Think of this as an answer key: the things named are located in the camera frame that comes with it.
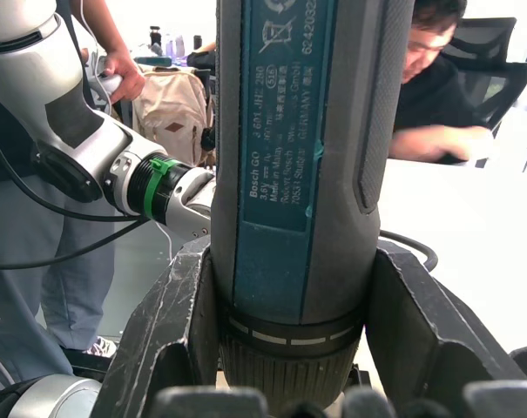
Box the green clamp ring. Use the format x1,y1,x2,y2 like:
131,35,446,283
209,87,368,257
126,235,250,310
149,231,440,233
142,156,178,221

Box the beige canvas backpack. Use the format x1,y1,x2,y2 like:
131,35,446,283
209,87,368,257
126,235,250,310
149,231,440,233
132,66,214,169

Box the black cable on table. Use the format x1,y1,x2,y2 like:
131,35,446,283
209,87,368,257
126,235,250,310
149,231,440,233
378,229,440,271

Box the silver robot body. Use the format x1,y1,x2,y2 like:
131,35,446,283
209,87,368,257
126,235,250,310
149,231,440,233
0,374,104,418

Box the black mesh office chair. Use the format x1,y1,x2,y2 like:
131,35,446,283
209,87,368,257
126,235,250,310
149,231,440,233
441,17,527,169

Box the seated man in black shirt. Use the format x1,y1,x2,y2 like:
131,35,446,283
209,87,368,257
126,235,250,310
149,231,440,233
387,0,503,165

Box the standing person in grey trousers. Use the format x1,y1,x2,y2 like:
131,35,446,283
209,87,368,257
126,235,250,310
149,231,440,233
0,0,118,352

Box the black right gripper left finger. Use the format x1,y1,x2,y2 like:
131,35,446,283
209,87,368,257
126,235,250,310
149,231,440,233
91,237,224,418

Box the standing person's bare hand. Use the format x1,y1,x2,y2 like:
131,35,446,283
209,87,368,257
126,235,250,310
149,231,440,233
103,49,147,105

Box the grey trousers with white print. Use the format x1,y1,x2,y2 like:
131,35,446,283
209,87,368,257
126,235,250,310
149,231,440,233
0,269,75,391

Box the white sneaker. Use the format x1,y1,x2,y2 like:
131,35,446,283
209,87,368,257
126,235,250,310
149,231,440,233
85,335,118,359

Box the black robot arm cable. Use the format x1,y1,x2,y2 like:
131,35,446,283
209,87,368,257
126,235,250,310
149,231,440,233
0,112,149,223
0,217,153,270

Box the white handheld controller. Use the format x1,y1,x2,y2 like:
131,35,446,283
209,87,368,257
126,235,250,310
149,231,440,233
84,45,125,115

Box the blue grey Bosch electric screwdriver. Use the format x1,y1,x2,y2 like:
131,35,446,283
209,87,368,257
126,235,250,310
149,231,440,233
209,0,416,413

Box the thin white cable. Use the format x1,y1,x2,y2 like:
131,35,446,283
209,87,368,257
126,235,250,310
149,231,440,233
155,220,178,263
77,0,100,50

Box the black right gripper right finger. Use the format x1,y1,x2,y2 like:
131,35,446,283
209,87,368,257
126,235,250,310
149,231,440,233
361,239,527,418

